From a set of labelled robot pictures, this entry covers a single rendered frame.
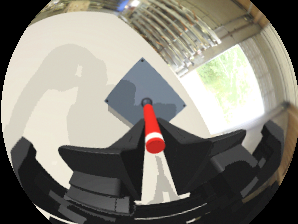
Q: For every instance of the red peg with white stripe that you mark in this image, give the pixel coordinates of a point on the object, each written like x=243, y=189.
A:
x=154, y=142

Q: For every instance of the grey-blue sloped panel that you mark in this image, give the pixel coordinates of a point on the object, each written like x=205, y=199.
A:
x=141, y=86

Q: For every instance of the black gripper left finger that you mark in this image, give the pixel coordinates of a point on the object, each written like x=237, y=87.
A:
x=122, y=160

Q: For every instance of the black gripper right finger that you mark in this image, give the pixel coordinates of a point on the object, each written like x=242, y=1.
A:
x=188, y=154

